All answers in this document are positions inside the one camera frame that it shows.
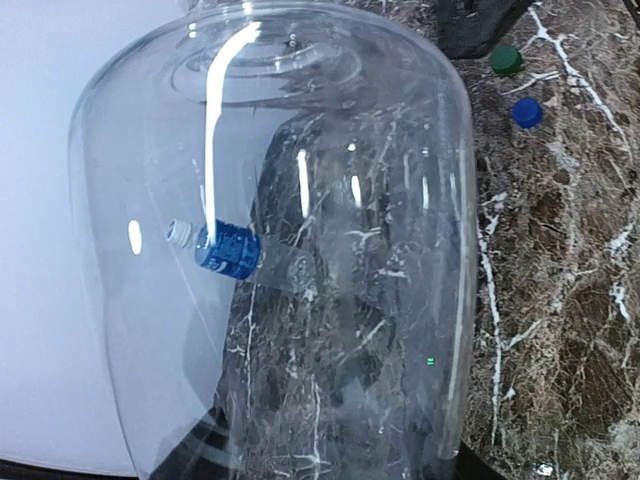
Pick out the clear unlabelled bottle white cap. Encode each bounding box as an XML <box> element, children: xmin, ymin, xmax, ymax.
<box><xmin>69</xmin><ymin>1</ymin><xmax>477</xmax><ymax>479</ymax></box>

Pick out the green bottle cap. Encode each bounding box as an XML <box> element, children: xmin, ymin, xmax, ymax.
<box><xmin>490</xmin><ymin>45</ymin><xmax>523</xmax><ymax>77</ymax></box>

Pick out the blue bottle cap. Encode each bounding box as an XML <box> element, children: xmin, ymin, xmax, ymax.
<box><xmin>511</xmin><ymin>97</ymin><xmax>543</xmax><ymax>129</ymax></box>

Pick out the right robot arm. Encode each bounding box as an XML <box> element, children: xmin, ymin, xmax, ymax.
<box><xmin>435</xmin><ymin>0</ymin><xmax>533</xmax><ymax>60</ymax></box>

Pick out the Pocari Sweat clear bottle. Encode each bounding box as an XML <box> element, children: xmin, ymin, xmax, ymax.
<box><xmin>166</xmin><ymin>219</ymin><xmax>316</xmax><ymax>294</ymax></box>

